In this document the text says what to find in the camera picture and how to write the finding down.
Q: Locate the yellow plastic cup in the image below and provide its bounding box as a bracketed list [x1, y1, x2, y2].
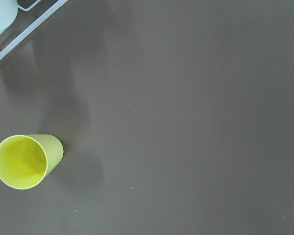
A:
[0, 134, 64, 190]

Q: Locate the white wire cup rack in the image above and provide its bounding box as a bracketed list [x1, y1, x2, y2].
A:
[0, 0, 66, 61]

